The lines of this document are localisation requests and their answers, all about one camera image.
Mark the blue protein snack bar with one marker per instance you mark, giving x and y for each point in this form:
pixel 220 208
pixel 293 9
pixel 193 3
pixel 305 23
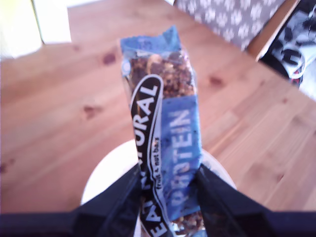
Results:
pixel 177 128

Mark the yellow paper towel pack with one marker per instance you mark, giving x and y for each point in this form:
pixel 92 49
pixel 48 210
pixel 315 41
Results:
pixel 14 27

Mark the wooden chair frame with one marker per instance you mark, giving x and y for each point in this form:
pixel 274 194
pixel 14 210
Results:
pixel 274 32

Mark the black and white bag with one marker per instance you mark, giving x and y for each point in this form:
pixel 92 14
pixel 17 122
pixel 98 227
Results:
pixel 293 42

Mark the small white printed carton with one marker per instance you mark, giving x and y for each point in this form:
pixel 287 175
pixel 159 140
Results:
pixel 53 19

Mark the white floral ceramic plate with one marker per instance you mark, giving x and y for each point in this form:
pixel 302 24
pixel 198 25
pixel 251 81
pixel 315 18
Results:
pixel 111 168

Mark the grey patterned chair cushion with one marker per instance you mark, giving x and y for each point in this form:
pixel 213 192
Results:
pixel 222 17

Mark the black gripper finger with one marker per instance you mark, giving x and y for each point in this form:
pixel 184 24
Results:
pixel 222 205
pixel 118 202

